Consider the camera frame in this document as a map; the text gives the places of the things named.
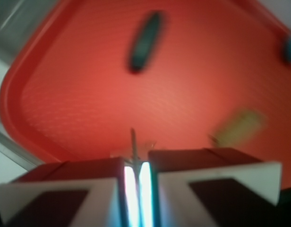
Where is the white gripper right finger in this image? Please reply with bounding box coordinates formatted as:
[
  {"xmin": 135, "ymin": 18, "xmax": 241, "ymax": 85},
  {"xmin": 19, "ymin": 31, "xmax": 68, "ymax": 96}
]
[{"xmin": 148, "ymin": 148, "xmax": 282, "ymax": 227}]

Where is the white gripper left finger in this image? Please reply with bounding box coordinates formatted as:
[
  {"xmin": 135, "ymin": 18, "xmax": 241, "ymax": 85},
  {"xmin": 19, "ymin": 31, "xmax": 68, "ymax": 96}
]
[{"xmin": 0, "ymin": 158, "xmax": 127, "ymax": 227}]

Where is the brown wood piece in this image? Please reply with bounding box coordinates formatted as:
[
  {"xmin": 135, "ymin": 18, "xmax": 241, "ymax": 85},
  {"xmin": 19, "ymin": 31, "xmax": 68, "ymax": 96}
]
[{"xmin": 208, "ymin": 108, "xmax": 268, "ymax": 148}]

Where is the red plastic tray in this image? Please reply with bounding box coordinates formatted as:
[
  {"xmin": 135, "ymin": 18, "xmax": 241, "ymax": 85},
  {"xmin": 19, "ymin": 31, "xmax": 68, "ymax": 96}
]
[{"xmin": 0, "ymin": 0, "xmax": 291, "ymax": 188}]

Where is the dark teal oblong case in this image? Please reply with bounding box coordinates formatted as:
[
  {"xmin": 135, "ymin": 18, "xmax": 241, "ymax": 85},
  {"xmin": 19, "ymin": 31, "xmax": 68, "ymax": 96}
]
[{"xmin": 127, "ymin": 10, "xmax": 166, "ymax": 74}]

